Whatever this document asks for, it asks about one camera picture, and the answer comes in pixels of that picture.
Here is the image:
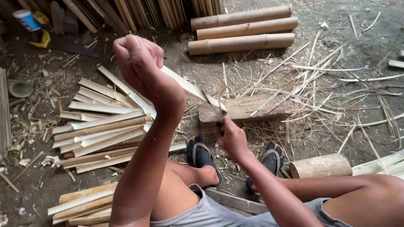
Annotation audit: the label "pile of split bamboo slats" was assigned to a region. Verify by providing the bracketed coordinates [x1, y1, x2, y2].
[51, 65, 187, 174]

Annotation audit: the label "person's leg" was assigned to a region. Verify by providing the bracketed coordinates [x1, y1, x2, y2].
[251, 174, 404, 227]
[150, 160, 220, 222]

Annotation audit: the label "person's right hand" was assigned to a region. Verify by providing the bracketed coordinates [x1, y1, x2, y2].
[215, 116, 250, 160]

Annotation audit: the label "dark wooden blocks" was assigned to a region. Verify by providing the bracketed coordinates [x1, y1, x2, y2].
[50, 1, 79, 35]

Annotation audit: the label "person's left foot in sandal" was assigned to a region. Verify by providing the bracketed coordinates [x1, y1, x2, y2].
[186, 136, 223, 185]

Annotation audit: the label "low wooden seat plank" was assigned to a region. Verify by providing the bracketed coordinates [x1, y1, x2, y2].
[204, 187, 269, 215]

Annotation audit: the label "person's foot in sandal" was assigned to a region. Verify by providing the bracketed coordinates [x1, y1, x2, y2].
[245, 142, 285, 193]
[186, 136, 223, 185]

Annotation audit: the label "person's left hand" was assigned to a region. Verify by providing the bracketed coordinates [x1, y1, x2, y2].
[113, 34, 186, 111]

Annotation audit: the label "green-tinged bamboo slats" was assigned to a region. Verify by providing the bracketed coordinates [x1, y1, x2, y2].
[351, 149, 404, 180]

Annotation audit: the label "grey round bowl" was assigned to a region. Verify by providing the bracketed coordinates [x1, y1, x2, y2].
[7, 79, 33, 98]

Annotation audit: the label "wooden chopping block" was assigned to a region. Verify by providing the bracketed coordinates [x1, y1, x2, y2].
[198, 94, 295, 129]

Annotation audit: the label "heap of bamboo shavings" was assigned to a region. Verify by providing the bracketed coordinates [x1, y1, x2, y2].
[218, 11, 404, 160]

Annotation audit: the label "bundle of thin bamboo strips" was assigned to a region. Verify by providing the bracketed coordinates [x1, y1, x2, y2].
[0, 67, 13, 152]

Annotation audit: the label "person's right leg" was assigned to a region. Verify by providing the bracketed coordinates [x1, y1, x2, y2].
[251, 174, 404, 227]

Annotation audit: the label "stack of thick bamboo pieces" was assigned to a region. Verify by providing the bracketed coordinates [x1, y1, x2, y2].
[47, 182, 118, 227]

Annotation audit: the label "yellow handled saw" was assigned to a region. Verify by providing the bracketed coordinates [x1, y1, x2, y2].
[29, 29, 102, 59]

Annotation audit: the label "person's left leg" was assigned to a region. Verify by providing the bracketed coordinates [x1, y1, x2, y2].
[150, 160, 220, 222]

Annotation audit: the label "dark handled knife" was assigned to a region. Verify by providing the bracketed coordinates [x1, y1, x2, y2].
[215, 107, 228, 134]

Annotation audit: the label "person's right foot in sandal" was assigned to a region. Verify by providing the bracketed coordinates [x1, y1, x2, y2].
[245, 142, 285, 193]

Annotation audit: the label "blue and white cup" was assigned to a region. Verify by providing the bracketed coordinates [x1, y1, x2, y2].
[12, 9, 41, 32]

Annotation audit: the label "long bamboo tube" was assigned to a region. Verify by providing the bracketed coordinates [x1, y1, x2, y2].
[188, 33, 295, 56]
[196, 16, 299, 41]
[190, 4, 293, 31]

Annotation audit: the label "short bamboo tube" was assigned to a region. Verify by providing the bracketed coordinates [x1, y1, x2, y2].
[289, 153, 353, 179]

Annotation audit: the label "small yellow packet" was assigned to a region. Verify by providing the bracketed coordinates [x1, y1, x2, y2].
[32, 11, 51, 26]

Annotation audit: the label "pale split bamboo slat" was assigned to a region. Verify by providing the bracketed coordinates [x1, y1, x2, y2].
[160, 65, 228, 113]

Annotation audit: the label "grey shorts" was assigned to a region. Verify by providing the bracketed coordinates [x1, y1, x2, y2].
[149, 184, 352, 227]

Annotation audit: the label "row of leaning bamboo strips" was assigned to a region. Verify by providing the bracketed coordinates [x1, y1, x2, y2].
[61, 0, 227, 34]

